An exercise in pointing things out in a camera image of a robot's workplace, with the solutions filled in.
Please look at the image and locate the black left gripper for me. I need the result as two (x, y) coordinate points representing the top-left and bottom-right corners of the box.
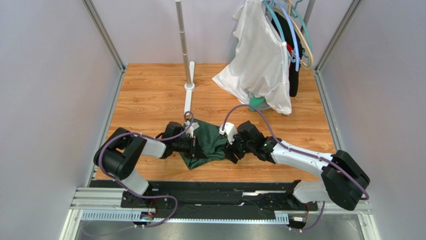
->
(172, 134), (208, 160)

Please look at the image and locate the dark green cloth napkin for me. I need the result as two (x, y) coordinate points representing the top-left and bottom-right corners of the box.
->
(180, 119), (228, 170)

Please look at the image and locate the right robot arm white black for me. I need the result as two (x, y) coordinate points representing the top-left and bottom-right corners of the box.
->
(219, 121), (371, 211)

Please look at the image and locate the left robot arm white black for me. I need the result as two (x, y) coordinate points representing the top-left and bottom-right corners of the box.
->
(93, 121), (207, 197)

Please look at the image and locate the teal object under garment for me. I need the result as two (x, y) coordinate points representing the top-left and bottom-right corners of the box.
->
(248, 96), (269, 112)

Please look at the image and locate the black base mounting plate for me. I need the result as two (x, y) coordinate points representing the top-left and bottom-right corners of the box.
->
(89, 180), (334, 221)

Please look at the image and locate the white rack base foot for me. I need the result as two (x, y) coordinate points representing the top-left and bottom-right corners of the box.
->
(183, 61), (196, 116)

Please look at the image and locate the white garment on rack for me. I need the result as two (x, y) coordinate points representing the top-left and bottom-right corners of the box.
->
(212, 0), (292, 115)

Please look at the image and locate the light blue plastic hanger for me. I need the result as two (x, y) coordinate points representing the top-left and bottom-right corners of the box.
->
(272, 0), (301, 72)

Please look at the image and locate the black garment on rack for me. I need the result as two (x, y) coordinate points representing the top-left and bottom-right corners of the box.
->
(271, 11), (304, 98)

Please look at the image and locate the beige wooden hanger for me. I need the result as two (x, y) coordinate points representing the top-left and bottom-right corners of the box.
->
(273, 0), (314, 70)

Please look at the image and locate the teal plastic hanger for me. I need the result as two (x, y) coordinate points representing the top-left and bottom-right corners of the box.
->
(266, 0), (315, 69)

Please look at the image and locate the silver rack pole right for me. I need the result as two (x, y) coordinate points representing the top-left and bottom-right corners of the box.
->
(303, 0), (316, 26)

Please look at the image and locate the silver rack pole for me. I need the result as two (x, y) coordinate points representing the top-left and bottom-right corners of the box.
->
(175, 0), (193, 89)
(303, 0), (316, 26)

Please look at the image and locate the silver rack pole left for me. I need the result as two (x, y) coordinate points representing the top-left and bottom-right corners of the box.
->
(175, 0), (193, 89)

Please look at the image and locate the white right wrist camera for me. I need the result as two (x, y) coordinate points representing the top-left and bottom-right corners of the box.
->
(219, 122), (238, 143)

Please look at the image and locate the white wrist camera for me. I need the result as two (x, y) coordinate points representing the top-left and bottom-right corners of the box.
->
(185, 121), (200, 138)
(219, 122), (238, 143)

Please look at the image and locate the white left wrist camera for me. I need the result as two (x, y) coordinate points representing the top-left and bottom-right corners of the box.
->
(185, 121), (200, 138)

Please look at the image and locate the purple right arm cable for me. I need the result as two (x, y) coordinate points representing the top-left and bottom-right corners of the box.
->
(221, 104), (370, 233)

